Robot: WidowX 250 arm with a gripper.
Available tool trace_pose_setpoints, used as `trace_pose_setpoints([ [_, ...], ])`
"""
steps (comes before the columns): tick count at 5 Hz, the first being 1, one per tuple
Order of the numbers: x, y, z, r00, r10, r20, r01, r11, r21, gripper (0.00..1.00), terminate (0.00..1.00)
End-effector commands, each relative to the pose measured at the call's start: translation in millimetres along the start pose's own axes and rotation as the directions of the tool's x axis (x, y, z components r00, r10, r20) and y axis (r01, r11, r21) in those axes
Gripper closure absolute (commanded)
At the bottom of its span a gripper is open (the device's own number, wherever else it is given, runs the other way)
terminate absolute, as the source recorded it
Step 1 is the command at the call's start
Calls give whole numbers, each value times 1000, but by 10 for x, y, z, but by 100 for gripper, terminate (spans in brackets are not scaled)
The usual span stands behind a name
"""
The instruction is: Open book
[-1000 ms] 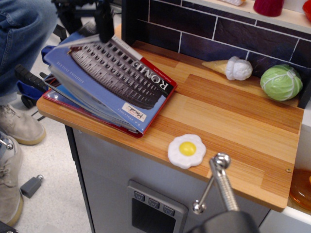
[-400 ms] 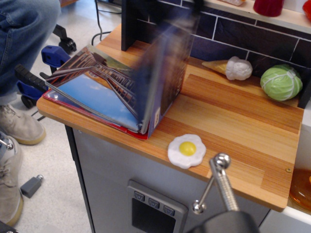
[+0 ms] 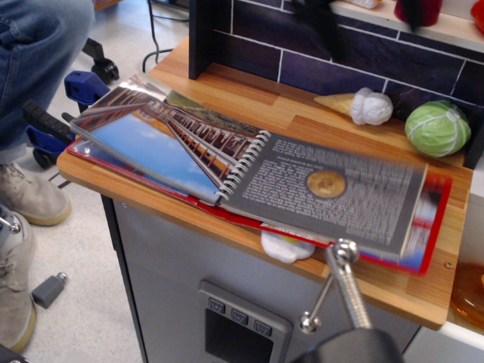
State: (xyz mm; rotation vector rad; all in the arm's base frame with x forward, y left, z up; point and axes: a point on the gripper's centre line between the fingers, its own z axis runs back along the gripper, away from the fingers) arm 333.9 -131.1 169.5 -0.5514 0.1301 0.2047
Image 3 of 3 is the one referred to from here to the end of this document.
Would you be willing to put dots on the person's leg in jeans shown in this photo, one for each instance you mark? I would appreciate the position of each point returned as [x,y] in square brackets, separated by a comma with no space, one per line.
[39,42]

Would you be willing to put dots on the toy green cabbage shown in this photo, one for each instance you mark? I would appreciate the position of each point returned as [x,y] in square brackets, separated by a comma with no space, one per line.
[438,128]

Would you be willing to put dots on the beige shoe upper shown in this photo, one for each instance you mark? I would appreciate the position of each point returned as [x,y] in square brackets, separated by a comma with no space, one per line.
[39,201]

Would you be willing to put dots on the beige shoe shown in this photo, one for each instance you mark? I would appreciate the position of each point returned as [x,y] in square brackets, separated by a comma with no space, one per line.
[39,201]
[18,313]

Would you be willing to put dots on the red object at shelf edge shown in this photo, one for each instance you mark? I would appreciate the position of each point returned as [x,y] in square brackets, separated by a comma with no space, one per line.
[477,12]

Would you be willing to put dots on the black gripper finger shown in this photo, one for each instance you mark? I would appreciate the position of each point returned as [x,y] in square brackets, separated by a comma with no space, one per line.
[414,13]
[319,16]

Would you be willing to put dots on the Rome spiral-bound book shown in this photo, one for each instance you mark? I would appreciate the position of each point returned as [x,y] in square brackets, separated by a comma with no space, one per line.
[256,178]

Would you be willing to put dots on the beige shoe lower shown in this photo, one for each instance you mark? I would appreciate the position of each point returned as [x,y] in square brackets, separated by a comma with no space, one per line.
[18,313]

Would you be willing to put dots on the red cup on shelf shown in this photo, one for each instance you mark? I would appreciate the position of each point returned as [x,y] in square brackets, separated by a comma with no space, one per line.
[431,11]

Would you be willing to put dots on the white toy on shelf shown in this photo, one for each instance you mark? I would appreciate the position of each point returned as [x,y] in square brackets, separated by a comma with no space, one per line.
[367,4]

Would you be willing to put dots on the blue bar clamp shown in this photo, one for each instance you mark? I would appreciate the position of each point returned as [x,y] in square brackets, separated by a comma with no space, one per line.
[50,136]

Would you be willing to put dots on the small grey block with knob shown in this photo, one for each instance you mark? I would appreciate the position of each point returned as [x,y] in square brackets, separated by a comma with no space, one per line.
[49,290]

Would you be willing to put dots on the black shelf side panel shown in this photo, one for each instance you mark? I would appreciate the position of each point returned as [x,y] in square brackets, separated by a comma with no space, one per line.
[207,19]

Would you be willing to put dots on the grey toy kitchen cabinet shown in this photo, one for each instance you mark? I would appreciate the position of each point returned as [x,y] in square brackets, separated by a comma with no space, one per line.
[196,299]

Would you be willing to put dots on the black chair caster base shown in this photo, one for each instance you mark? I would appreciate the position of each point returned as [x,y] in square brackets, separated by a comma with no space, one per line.
[103,67]

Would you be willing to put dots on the toy ice cream cone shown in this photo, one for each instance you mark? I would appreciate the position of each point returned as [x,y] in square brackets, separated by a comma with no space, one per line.
[365,107]

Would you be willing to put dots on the orange glass dish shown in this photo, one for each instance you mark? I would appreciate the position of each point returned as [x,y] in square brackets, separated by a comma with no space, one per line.
[467,293]

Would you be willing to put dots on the toy fried egg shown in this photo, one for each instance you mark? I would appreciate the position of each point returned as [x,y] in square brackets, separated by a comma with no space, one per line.
[285,249]

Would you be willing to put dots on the light wooden shelf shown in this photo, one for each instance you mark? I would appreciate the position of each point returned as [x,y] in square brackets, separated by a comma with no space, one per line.
[449,30]

